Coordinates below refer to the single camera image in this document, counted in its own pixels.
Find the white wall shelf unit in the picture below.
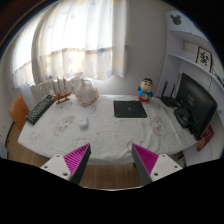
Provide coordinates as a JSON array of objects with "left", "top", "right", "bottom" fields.
[{"left": 156, "top": 11, "right": 224, "bottom": 165}]

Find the orange wooden chair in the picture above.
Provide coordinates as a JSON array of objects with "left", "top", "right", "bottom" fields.
[{"left": 8, "top": 94, "right": 30, "bottom": 130}]

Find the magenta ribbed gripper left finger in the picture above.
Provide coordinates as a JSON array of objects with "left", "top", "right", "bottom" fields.
[{"left": 42, "top": 144, "right": 91, "bottom": 184}]

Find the white computer mouse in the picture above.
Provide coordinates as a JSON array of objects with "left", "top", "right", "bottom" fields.
[{"left": 78, "top": 116, "right": 89, "bottom": 128}]

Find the black wifi router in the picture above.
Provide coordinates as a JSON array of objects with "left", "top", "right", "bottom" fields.
[{"left": 160, "top": 81, "right": 179, "bottom": 107}]

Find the red paper card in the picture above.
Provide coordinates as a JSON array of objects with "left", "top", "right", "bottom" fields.
[{"left": 197, "top": 126, "right": 214, "bottom": 152}]

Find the framed calligraphy picture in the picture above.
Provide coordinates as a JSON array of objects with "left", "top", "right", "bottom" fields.
[{"left": 196, "top": 47, "right": 212, "bottom": 72}]

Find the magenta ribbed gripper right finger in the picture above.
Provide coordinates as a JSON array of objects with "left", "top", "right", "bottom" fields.
[{"left": 131, "top": 144, "right": 182, "bottom": 185}]

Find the wooden model sailing ship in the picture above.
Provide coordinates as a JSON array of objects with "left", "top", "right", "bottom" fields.
[{"left": 52, "top": 79, "right": 72, "bottom": 104}]

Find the black box device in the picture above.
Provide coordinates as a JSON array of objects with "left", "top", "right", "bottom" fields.
[{"left": 174, "top": 108, "right": 190, "bottom": 128}]

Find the white sheer curtain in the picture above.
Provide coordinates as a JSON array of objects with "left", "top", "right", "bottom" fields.
[{"left": 11, "top": 0, "right": 129, "bottom": 88}]

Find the cartoon boy figurine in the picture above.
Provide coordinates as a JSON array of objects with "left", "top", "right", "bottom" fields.
[{"left": 136, "top": 77, "right": 153, "bottom": 103}]

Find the black keyboard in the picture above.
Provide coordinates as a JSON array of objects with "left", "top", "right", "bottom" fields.
[{"left": 26, "top": 95, "right": 54, "bottom": 125}]

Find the black computer monitor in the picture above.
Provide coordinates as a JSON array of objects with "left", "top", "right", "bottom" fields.
[{"left": 176, "top": 73, "right": 217, "bottom": 140}]

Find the white patterned tablecloth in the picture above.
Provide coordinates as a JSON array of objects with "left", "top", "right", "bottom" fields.
[{"left": 18, "top": 95, "right": 196, "bottom": 165}]

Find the black mouse pad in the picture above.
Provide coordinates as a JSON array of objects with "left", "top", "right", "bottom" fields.
[{"left": 113, "top": 100, "right": 148, "bottom": 118}]

